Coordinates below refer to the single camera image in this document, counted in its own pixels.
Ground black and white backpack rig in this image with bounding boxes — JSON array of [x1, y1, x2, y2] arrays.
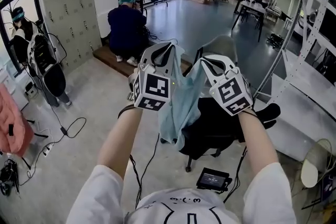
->
[[27, 33, 67, 98]]

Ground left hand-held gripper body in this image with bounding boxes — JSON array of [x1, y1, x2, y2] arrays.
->
[[132, 61, 174, 111]]

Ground grey locker cabinet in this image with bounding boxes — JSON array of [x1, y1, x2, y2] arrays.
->
[[39, 0, 102, 76]]

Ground brown wooden platform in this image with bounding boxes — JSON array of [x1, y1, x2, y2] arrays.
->
[[93, 43, 192, 78]]

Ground black wheeled dolly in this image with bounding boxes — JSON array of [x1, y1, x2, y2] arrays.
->
[[266, 33, 284, 49]]

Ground person's white printed shirt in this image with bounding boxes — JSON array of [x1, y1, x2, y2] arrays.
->
[[65, 162, 297, 224]]

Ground light blue clothes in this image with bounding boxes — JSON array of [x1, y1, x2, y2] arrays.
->
[[157, 38, 208, 152]]

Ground pale green armchair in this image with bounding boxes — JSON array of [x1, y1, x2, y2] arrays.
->
[[194, 35, 238, 66]]

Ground black screen device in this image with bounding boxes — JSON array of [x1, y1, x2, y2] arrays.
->
[[196, 167, 233, 194]]

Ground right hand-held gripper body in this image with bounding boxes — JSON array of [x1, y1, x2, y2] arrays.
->
[[209, 68, 254, 116]]

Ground black office chair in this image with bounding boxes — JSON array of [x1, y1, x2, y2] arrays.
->
[[159, 97, 281, 173]]

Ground person's right forearm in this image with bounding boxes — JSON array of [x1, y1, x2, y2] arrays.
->
[[237, 111, 279, 175]]

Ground black wrist strap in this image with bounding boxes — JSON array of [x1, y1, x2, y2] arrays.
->
[[117, 104, 135, 120], [240, 109, 259, 120]]

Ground black gear bundle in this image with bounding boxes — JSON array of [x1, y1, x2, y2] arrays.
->
[[0, 158, 20, 196]]

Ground black floor cable with adapter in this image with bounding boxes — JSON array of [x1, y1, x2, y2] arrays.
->
[[18, 116, 87, 187]]

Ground black legged table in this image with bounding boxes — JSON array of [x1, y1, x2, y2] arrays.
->
[[231, 0, 266, 42]]

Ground black hanging cable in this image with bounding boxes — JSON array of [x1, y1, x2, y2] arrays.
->
[[223, 146, 249, 202], [129, 133, 161, 209]]

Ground white metal shelf rack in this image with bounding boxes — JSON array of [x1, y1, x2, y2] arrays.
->
[[253, 0, 336, 163]]

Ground person's left forearm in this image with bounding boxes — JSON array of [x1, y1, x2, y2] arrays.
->
[[97, 107, 144, 182]]

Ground pink padded jacket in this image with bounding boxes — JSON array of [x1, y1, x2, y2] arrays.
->
[[0, 83, 35, 158]]

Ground black cable on platform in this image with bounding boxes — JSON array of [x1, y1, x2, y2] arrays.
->
[[143, 26, 179, 46]]

